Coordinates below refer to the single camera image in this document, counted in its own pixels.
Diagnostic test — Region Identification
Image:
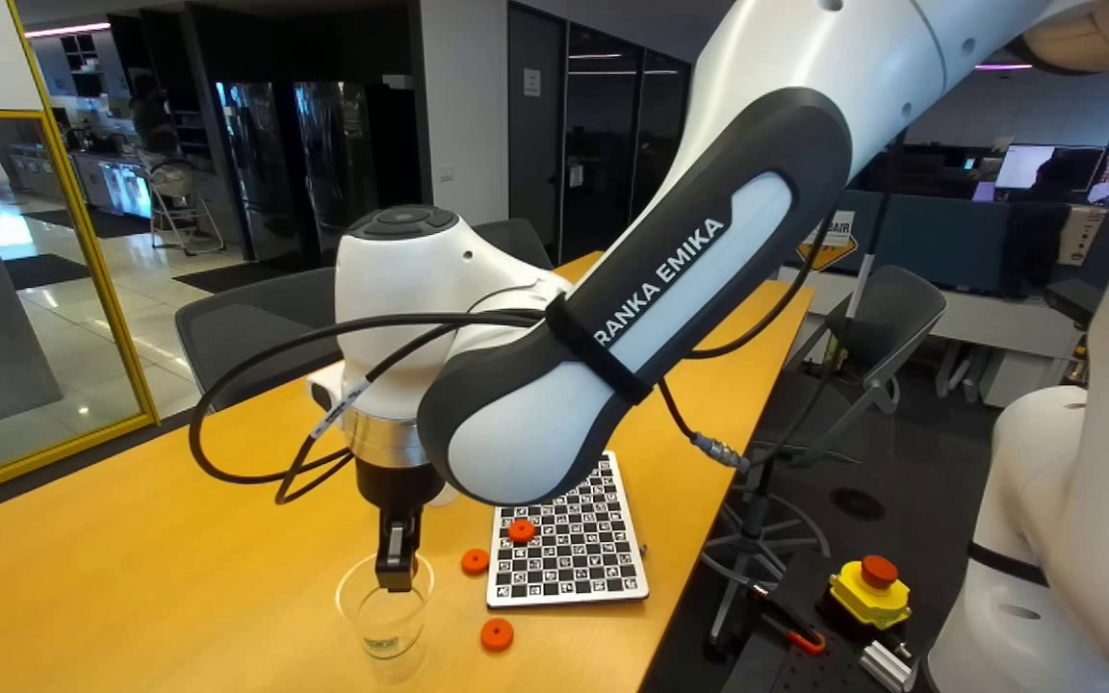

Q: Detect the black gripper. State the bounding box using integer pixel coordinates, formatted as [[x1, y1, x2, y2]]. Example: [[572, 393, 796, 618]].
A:
[[356, 460, 446, 597]]

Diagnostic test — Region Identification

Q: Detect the transparent plastic cup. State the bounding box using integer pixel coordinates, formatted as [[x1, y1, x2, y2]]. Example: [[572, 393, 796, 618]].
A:
[[330, 549, 441, 669]]

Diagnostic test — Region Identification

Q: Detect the checkered marker calibration board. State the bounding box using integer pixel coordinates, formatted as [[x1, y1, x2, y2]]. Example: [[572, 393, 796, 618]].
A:
[[486, 450, 654, 610]]

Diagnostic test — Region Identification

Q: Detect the grey fabric chair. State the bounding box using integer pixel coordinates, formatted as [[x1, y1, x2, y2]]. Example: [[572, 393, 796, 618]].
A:
[[175, 262, 365, 415], [469, 214, 560, 280]]

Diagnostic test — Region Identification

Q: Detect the black perforated breadboard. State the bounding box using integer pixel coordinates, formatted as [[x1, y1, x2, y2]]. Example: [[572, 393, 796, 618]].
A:
[[718, 600, 945, 693]]

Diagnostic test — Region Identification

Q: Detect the yellow framed glass partition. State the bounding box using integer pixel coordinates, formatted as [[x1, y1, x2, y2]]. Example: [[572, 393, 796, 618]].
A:
[[0, 0, 164, 511]]

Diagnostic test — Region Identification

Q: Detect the yellow red emergency stop button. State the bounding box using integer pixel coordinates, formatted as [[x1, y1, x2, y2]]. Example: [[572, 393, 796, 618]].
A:
[[827, 549, 918, 635]]

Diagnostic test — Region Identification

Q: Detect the grey metal block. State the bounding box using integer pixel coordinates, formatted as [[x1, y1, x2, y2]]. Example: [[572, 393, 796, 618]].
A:
[[859, 635, 920, 693]]

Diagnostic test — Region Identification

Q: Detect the black office swivel chair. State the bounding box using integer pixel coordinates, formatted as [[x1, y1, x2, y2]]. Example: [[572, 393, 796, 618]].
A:
[[704, 262, 950, 647]]

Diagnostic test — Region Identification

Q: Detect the blue partition panel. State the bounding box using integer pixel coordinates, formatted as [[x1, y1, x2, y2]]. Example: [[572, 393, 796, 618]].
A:
[[859, 188, 1051, 293]]

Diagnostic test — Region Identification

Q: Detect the lit computer monitor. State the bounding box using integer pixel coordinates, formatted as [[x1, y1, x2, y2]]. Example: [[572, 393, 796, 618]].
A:
[[989, 143, 1059, 197]]

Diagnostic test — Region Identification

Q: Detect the black looped wrist cable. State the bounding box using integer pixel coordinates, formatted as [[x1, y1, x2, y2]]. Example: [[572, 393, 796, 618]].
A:
[[185, 305, 549, 509]]

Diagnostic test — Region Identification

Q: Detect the black cable silver connector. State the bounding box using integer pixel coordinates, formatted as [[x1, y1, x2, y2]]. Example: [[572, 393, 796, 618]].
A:
[[654, 214, 839, 478]]

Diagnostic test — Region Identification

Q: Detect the black clamp orange handle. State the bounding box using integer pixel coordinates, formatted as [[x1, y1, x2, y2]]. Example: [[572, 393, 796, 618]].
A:
[[760, 610, 834, 656]]

